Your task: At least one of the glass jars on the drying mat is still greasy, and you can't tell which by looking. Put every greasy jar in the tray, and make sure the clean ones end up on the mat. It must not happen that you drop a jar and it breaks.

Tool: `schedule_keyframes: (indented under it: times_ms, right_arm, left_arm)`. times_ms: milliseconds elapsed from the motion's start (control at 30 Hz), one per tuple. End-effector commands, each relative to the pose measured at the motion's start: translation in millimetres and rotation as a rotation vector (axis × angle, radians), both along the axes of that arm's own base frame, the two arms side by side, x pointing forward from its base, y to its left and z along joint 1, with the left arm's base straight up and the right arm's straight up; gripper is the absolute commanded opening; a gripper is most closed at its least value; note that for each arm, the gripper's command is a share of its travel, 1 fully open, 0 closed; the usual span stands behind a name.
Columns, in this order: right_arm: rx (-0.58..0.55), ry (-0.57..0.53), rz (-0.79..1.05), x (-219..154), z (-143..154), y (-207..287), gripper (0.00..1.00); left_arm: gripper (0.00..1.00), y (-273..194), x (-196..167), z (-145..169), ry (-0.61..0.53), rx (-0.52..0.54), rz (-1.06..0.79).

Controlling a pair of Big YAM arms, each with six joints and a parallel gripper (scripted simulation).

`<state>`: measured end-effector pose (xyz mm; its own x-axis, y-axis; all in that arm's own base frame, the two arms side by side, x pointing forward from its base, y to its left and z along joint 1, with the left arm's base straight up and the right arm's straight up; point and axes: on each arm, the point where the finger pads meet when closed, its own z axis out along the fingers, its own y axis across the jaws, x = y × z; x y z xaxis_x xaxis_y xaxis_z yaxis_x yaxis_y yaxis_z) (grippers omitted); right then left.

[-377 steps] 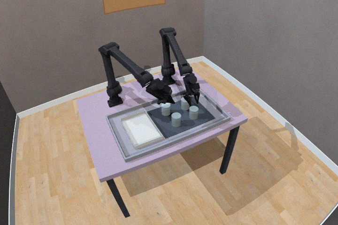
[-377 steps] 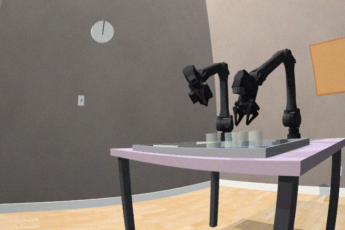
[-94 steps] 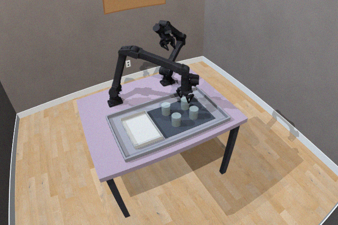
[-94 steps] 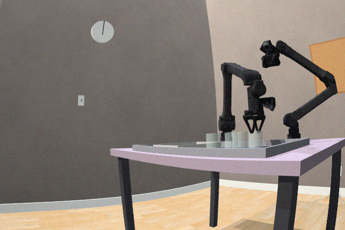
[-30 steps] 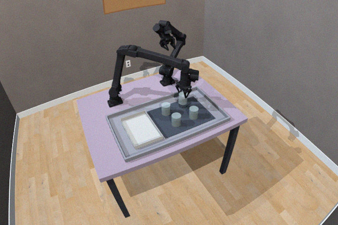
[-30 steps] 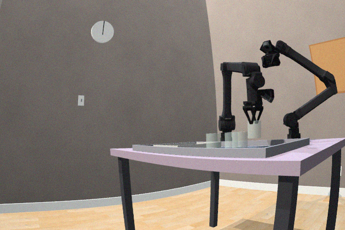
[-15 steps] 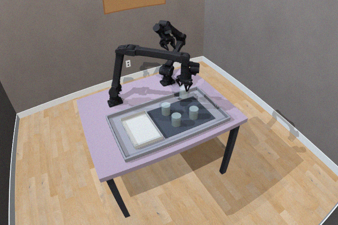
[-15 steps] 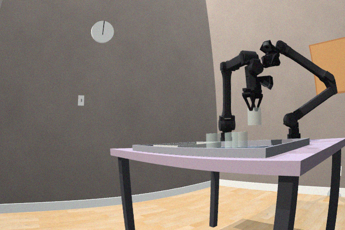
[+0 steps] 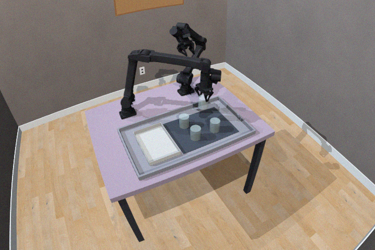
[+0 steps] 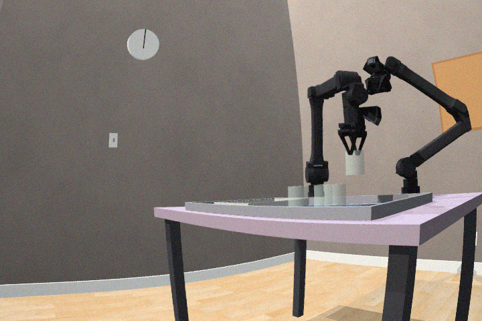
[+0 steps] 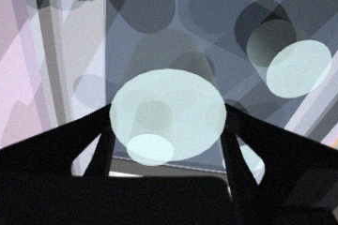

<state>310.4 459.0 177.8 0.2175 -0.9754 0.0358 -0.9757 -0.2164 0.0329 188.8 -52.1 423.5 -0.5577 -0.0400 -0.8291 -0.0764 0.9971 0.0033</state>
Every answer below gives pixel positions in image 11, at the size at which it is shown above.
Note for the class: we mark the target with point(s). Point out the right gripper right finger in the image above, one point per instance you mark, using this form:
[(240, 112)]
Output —
[(301, 175)]

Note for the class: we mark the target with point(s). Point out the dark grey flat mat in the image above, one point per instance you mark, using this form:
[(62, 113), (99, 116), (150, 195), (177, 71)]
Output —
[(222, 28)]

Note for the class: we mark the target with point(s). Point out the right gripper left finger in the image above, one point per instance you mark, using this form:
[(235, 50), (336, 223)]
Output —
[(53, 151)]

